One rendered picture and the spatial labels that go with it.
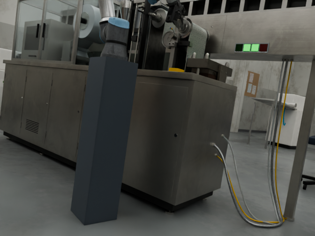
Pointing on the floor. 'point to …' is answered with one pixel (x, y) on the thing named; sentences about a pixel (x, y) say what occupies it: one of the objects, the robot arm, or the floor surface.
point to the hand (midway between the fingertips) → (180, 29)
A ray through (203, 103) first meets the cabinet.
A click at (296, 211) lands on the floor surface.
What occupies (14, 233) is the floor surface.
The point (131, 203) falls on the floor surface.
